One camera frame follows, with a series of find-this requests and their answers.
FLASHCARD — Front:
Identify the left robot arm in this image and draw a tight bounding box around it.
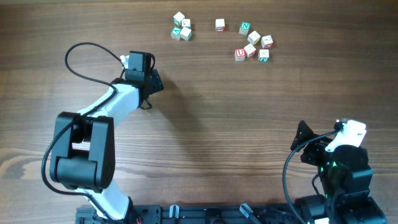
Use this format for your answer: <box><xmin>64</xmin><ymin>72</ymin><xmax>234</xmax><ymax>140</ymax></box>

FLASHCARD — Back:
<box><xmin>42</xmin><ymin>51</ymin><xmax>163</xmax><ymax>223</ymax></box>

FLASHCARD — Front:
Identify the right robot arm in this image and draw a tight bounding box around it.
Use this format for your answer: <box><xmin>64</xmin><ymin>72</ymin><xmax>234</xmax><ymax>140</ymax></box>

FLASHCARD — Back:
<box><xmin>287</xmin><ymin>119</ymin><xmax>387</xmax><ymax>223</ymax></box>

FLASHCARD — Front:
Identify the green letter A block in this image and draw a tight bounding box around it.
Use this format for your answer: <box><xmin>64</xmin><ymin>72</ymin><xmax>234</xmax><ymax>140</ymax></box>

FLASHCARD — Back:
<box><xmin>171</xmin><ymin>27</ymin><xmax>182</xmax><ymax>40</ymax></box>

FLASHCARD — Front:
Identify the teal block top left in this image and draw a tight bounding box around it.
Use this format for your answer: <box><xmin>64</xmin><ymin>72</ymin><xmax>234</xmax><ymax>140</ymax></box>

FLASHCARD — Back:
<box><xmin>173</xmin><ymin>12</ymin><xmax>185</xmax><ymax>26</ymax></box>

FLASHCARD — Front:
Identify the small white block orange print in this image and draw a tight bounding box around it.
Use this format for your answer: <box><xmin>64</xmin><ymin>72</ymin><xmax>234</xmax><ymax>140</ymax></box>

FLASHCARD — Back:
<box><xmin>181</xmin><ymin>19</ymin><xmax>191</xmax><ymax>29</ymax></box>

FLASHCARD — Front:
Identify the white block green J side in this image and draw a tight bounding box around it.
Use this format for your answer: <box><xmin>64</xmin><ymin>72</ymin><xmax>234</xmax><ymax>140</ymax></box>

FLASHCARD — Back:
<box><xmin>258</xmin><ymin>49</ymin><xmax>270</xmax><ymax>62</ymax></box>

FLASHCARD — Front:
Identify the white block red Q side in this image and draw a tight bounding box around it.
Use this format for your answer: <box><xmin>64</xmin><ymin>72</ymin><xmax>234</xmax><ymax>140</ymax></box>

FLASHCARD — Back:
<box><xmin>261</xmin><ymin>35</ymin><xmax>274</xmax><ymax>49</ymax></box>

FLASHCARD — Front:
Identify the white block red M side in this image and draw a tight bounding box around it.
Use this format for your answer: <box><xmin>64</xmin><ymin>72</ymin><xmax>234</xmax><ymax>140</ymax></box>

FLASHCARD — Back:
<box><xmin>243</xmin><ymin>44</ymin><xmax>256</xmax><ymax>58</ymax></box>

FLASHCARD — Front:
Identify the red letter U block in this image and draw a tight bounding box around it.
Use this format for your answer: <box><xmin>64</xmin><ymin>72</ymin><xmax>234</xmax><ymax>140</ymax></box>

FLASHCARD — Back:
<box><xmin>234</xmin><ymin>49</ymin><xmax>246</xmax><ymax>62</ymax></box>

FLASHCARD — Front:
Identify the white block yellow side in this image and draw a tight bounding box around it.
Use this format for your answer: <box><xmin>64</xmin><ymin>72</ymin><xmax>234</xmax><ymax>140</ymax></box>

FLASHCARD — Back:
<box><xmin>248</xmin><ymin>31</ymin><xmax>261</xmax><ymax>45</ymax></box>

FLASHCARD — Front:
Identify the green letter N block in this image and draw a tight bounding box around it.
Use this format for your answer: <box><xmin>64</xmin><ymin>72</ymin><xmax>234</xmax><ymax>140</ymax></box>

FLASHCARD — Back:
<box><xmin>239</xmin><ymin>21</ymin><xmax>251</xmax><ymax>35</ymax></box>

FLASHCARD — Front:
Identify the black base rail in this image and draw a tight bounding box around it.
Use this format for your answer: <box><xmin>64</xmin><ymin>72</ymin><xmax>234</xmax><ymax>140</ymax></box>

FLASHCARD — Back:
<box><xmin>75</xmin><ymin>205</ymin><xmax>298</xmax><ymax>224</ymax></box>

